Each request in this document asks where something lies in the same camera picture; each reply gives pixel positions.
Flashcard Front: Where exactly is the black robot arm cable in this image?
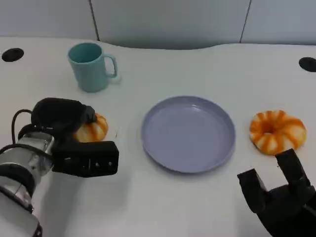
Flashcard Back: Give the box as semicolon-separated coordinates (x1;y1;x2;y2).
11;109;34;145

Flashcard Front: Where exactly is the lilac plate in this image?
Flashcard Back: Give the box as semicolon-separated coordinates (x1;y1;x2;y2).
141;95;236;173

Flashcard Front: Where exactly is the orange white ring bread roll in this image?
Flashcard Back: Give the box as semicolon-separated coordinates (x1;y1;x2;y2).
249;110;308;156

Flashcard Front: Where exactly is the black table cable grommet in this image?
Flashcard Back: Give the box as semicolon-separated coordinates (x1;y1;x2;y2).
1;48;25;62
298;57;316;73

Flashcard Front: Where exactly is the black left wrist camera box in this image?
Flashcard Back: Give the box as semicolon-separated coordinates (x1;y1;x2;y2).
51;141;119;178

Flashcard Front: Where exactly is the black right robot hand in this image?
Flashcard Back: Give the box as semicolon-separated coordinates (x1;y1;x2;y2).
237;148;316;237

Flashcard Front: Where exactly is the pale green mug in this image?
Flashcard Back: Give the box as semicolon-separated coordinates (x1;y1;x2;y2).
67;42;118;93

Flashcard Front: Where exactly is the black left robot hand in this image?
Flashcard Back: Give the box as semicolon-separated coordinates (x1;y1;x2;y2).
31;98;97;144

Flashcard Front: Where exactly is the orange white pumpkin bread roll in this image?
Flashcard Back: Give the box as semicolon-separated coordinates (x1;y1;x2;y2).
74;113;109;143

